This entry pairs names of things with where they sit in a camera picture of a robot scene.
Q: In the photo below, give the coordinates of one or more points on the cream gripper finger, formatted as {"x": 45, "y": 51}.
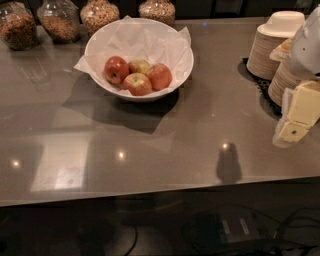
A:
{"x": 281, "y": 52}
{"x": 300, "y": 111}

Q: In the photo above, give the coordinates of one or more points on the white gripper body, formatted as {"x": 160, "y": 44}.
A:
{"x": 306, "y": 50}

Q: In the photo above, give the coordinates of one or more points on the red apple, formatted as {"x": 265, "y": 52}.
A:
{"x": 116, "y": 69}
{"x": 160, "y": 76}

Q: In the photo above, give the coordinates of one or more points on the red-yellow apple in front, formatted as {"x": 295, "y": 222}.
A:
{"x": 137, "y": 84}

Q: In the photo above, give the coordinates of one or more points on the yellow-red apple at back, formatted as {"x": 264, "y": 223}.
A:
{"x": 139, "y": 66}

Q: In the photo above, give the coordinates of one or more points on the white paper bowl liner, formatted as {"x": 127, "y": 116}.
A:
{"x": 140, "y": 41}

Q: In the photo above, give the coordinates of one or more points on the white ceramic bowl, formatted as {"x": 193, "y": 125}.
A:
{"x": 138, "y": 35}

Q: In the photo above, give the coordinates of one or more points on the rear stack paper bowls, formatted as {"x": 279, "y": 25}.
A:
{"x": 279, "y": 27}

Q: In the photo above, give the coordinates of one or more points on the black rubber mat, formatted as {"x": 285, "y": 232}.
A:
{"x": 265, "y": 100}

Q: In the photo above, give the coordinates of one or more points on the glass jar right cereal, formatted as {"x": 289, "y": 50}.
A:
{"x": 158, "y": 10}

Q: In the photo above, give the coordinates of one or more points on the dark device under table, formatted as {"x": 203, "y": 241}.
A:
{"x": 215, "y": 232}

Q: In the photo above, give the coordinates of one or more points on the glass jar colourful cereal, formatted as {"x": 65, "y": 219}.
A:
{"x": 98, "y": 13}

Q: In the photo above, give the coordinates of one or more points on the glass jar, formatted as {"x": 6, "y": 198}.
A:
{"x": 18, "y": 29}
{"x": 60, "y": 19}

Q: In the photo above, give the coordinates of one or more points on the glass jar far left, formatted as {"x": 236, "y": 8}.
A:
{"x": 18, "y": 29}

